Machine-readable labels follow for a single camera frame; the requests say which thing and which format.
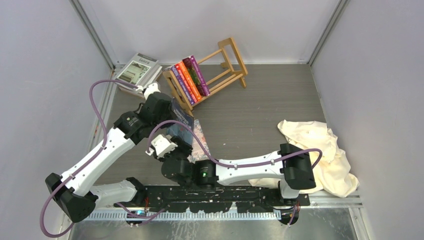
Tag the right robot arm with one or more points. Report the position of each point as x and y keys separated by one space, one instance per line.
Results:
x=290 y=166

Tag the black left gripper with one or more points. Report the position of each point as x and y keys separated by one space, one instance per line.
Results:
x=170 y=113

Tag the floral Louisa May Alcott book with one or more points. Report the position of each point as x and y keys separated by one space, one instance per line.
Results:
x=197 y=153

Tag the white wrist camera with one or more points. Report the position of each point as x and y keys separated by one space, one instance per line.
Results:
x=145 y=92
x=161 y=145

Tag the magenta paperback book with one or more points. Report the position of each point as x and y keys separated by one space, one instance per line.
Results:
x=193 y=69

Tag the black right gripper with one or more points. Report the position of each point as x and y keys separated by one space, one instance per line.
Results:
x=182 y=146

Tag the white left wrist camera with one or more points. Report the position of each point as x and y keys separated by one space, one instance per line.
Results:
x=145 y=92

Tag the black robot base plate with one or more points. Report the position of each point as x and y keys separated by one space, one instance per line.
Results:
x=246 y=199

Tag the red Treehouse book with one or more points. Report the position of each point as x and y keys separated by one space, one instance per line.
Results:
x=184 y=84

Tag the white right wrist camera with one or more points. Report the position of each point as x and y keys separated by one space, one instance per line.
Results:
x=161 y=145

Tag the purple 52-Storey Treehouse book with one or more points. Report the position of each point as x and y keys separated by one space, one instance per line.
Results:
x=170 y=68

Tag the orange 78-Storey Treehouse book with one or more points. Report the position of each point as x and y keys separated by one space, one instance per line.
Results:
x=191 y=85

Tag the stack of grey magazines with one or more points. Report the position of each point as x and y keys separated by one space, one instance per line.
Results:
x=140 y=71

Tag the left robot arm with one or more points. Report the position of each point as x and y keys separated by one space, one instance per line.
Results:
x=74 y=190

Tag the wooden book rack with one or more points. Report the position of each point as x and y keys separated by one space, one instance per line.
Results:
x=234 y=70

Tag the blue Nineteen Eighty-Four book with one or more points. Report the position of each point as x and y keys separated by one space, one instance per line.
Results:
x=183 y=117

